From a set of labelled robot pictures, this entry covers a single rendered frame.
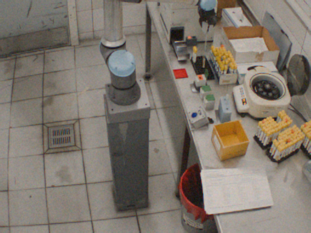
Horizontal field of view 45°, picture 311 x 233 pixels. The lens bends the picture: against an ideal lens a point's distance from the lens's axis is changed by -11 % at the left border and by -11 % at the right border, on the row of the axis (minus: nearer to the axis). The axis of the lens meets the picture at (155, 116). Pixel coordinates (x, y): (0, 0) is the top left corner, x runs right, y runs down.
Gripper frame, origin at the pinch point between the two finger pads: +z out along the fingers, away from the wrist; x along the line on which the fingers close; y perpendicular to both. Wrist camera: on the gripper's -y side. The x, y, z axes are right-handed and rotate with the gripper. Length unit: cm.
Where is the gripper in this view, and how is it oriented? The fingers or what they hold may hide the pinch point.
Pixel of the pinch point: (206, 33)
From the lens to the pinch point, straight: 208.0
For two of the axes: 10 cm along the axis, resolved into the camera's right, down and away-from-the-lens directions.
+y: -1.7, -7.3, 6.6
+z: -0.2, 6.7, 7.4
